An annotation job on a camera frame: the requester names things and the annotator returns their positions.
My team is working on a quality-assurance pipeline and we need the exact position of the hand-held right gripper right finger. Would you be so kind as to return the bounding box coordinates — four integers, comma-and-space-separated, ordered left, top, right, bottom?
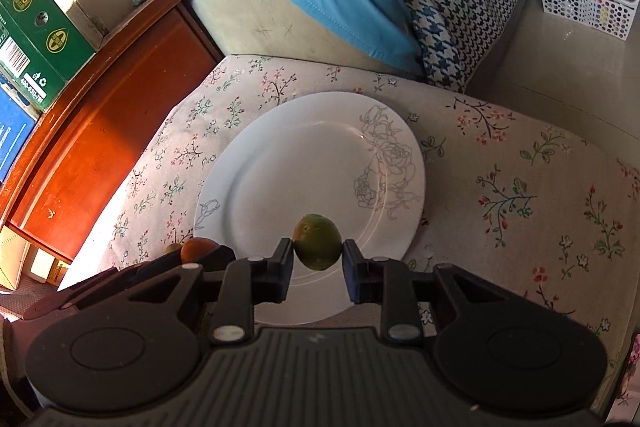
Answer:
342, 239, 506, 343

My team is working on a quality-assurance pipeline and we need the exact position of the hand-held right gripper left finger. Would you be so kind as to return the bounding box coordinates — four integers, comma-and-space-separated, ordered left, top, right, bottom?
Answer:
120, 238, 296, 345

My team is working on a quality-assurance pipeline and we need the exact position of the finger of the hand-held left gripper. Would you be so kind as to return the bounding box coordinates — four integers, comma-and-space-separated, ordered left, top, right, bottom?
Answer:
192, 245, 236, 270

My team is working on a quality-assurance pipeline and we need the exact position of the orange tangerine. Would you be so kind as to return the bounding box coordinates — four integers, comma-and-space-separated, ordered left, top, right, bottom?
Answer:
181, 237, 221, 264

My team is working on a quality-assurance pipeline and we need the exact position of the green tangerine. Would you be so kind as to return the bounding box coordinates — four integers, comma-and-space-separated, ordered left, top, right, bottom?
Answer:
292, 214, 343, 271

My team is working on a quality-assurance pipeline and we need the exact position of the white floral plate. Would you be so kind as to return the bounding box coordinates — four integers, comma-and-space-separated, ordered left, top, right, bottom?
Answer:
193, 92, 427, 326

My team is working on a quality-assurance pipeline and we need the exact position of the cardboard box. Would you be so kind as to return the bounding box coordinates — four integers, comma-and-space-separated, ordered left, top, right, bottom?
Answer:
0, 226, 72, 294

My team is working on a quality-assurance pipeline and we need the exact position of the wooden cabinet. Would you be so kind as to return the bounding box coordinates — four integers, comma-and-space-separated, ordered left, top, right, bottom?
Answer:
0, 0, 224, 264

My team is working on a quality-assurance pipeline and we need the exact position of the floral tablecloth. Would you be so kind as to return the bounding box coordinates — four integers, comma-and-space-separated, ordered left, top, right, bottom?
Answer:
107, 54, 640, 408

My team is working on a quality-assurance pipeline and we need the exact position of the blue carton box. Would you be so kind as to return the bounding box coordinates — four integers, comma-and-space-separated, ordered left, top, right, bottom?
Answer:
0, 79, 40, 184

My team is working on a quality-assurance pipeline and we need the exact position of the green carton box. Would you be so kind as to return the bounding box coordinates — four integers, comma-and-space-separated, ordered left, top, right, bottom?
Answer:
0, 0, 99, 114

